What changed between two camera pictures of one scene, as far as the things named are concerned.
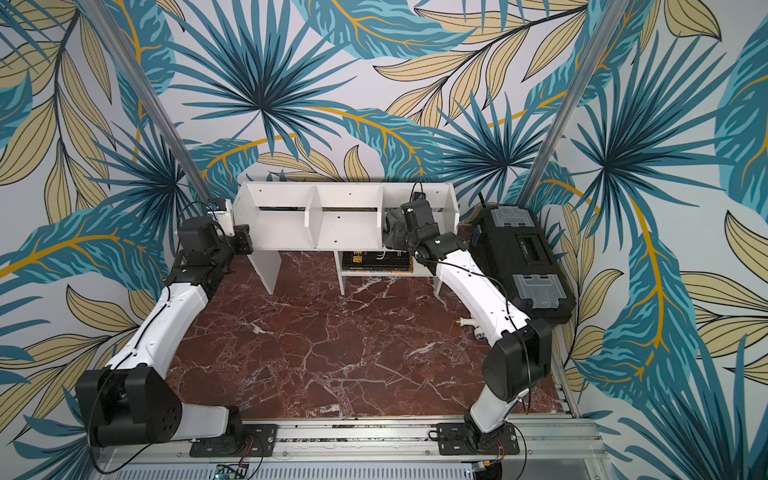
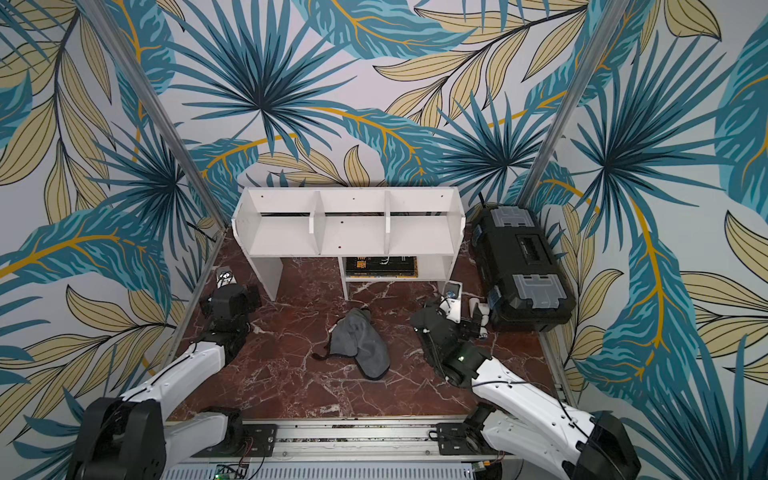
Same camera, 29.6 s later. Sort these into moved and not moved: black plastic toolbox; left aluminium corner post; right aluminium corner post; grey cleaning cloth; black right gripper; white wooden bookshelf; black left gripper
Moved: black left gripper; grey cleaning cloth; black right gripper
Not moved: right aluminium corner post; white wooden bookshelf; black plastic toolbox; left aluminium corner post
